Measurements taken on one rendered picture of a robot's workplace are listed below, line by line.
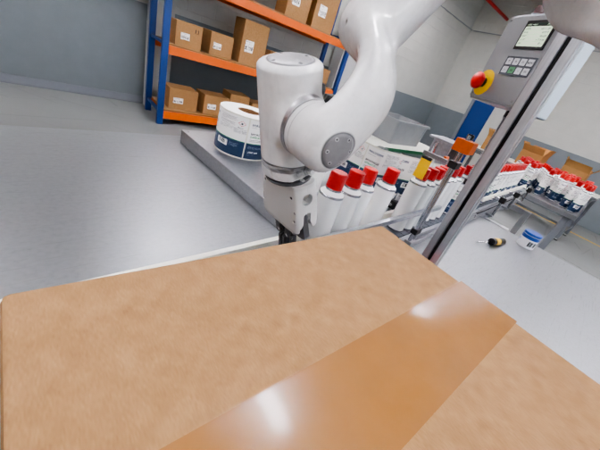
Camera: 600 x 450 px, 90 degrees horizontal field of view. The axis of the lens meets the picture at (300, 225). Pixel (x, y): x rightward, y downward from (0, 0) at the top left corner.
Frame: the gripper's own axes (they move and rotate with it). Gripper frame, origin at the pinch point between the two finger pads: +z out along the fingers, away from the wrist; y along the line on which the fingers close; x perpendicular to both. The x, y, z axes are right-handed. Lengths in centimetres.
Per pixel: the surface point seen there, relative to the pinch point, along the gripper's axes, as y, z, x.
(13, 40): 451, 47, 15
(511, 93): -10, -19, -56
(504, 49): -2, -25, -64
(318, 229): -1.9, -0.2, -6.3
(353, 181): -1.1, -7.1, -16.0
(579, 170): -15, 196, -562
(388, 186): -1.4, 0.1, -30.2
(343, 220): -2.5, 0.8, -13.2
